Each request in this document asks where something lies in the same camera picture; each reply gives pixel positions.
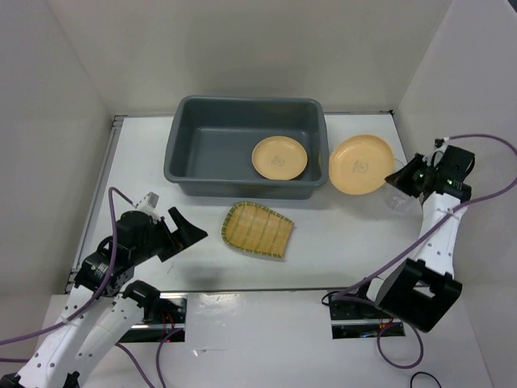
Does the tan plate with bear logo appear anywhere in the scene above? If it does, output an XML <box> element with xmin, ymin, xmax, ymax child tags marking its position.
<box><xmin>251</xmin><ymin>136</ymin><xmax>308</xmax><ymax>180</ymax></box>

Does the clear plastic cup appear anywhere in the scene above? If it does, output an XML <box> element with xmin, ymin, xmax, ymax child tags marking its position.
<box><xmin>382</xmin><ymin>183</ymin><xmax>420</xmax><ymax>213</ymax></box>

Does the black cable loop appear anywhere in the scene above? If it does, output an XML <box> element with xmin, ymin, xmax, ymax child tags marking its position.
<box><xmin>410</xmin><ymin>371</ymin><xmax>443</xmax><ymax>388</ymax></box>

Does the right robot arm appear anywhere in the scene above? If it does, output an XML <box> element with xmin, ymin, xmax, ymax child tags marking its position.
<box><xmin>354</xmin><ymin>143</ymin><xmax>475</xmax><ymax>332</ymax></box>

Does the woven bamboo tray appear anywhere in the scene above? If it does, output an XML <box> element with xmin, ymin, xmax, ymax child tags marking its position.
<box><xmin>221</xmin><ymin>201</ymin><xmax>294</xmax><ymax>259</ymax></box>

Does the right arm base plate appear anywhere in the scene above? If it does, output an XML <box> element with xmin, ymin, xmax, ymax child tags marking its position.
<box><xmin>322</xmin><ymin>290</ymin><xmax>406</xmax><ymax>340</ymax></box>

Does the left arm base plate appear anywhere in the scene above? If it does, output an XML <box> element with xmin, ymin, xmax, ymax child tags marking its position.
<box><xmin>120</xmin><ymin>293</ymin><xmax>187</xmax><ymax>344</ymax></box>

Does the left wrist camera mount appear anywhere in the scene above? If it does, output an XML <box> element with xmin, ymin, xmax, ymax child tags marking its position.
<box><xmin>133</xmin><ymin>192</ymin><xmax>160</xmax><ymax>222</ymax></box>

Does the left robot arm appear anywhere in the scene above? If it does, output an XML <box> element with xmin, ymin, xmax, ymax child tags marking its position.
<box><xmin>1</xmin><ymin>207</ymin><xmax>208</xmax><ymax>387</ymax></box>

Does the grey plastic bin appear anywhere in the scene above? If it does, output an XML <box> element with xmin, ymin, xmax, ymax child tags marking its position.
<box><xmin>163</xmin><ymin>96</ymin><xmax>330</xmax><ymax>200</ymax></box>

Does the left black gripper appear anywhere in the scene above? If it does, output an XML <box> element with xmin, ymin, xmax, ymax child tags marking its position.
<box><xmin>132</xmin><ymin>206</ymin><xmax>208</xmax><ymax>264</ymax></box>

